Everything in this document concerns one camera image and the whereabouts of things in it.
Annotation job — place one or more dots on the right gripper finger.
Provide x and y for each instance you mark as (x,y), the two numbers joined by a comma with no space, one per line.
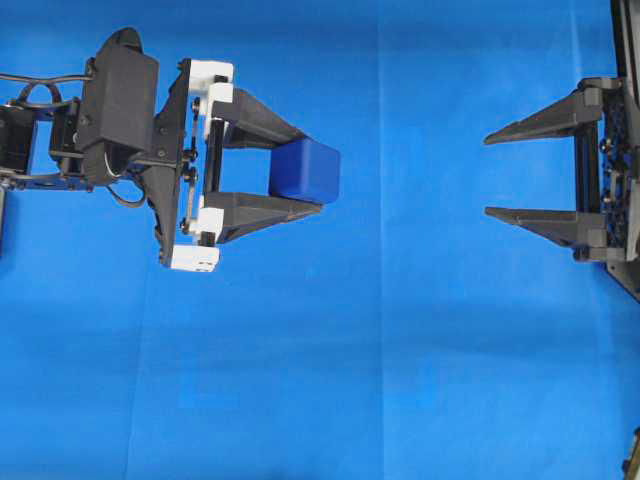
(561,119)
(570,229)

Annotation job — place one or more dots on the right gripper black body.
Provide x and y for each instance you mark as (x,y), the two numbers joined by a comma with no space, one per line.
(607,180)

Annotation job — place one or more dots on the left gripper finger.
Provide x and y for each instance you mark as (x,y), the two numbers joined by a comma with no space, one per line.
(245,213)
(253,125)

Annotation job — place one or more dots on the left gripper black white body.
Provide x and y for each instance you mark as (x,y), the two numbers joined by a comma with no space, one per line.
(185,228)

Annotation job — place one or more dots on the blue block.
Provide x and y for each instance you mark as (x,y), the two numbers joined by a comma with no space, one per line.
(305,170)

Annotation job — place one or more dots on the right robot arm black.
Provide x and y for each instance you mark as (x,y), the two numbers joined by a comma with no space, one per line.
(625,20)

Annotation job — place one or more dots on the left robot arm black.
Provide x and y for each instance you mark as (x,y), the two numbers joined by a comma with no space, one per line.
(39,135)

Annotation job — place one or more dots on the dark object at corner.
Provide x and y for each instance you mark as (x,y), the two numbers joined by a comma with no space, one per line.
(631,465)

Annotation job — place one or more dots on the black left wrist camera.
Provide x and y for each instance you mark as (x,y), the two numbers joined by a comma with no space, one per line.
(116,113)

